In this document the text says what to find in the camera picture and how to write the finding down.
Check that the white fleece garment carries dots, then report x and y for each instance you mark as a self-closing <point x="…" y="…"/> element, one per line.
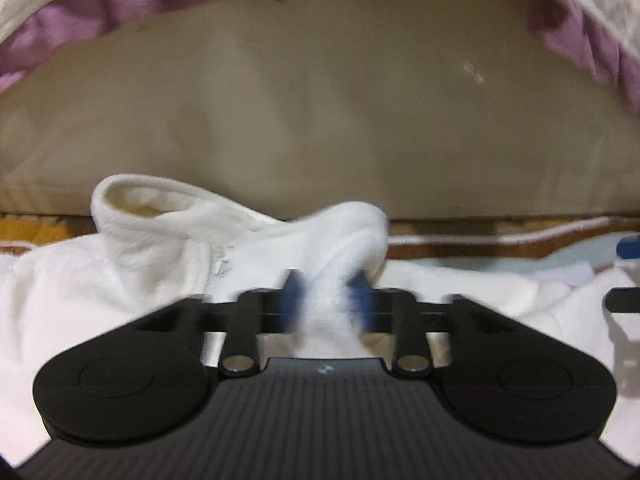
<point x="150" y="260"/>

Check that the beige bed base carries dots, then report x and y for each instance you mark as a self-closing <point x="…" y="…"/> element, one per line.
<point x="300" y="110"/>

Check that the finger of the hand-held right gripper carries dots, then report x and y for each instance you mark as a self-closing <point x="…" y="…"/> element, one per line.
<point x="629" y="249"/>
<point x="624" y="300"/>

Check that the printed quilt with purple frill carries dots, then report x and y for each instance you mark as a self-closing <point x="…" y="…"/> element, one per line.
<point x="75" y="15"/>

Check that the checked rug with brown border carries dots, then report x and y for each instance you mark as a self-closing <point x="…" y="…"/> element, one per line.
<point x="475" y="250"/>

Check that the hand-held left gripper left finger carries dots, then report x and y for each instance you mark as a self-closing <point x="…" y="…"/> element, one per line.
<point x="294" y="302"/>

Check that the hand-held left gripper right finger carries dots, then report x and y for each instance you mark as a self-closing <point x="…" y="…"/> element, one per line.
<point x="361" y="302"/>

